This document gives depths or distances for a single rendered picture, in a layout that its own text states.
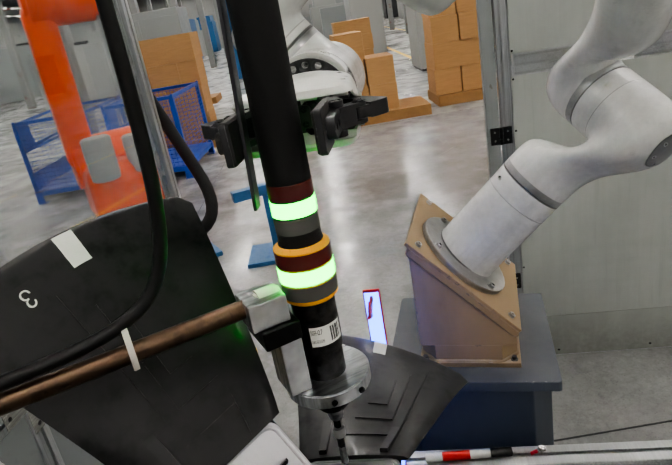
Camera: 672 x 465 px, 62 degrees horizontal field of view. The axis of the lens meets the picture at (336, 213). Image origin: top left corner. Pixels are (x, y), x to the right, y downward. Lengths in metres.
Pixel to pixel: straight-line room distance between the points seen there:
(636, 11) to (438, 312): 0.56
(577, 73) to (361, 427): 0.64
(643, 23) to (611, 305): 1.90
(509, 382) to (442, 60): 7.59
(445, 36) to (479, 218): 7.50
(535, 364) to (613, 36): 0.57
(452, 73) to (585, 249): 6.28
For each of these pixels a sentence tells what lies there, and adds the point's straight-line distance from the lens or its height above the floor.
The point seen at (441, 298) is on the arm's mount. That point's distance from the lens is 1.03.
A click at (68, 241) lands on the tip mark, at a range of 0.51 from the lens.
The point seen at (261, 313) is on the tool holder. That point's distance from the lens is 0.41.
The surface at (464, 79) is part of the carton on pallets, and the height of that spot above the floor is 0.30.
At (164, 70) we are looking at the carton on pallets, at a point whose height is 1.16.
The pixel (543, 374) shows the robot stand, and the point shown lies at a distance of 1.08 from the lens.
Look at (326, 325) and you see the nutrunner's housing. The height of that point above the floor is 1.36.
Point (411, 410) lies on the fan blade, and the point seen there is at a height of 1.17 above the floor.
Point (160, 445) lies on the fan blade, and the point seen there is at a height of 1.30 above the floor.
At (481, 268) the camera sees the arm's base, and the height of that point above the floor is 1.10.
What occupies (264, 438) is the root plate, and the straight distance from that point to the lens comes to 0.48.
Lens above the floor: 1.58
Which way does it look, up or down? 20 degrees down
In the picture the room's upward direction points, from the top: 10 degrees counter-clockwise
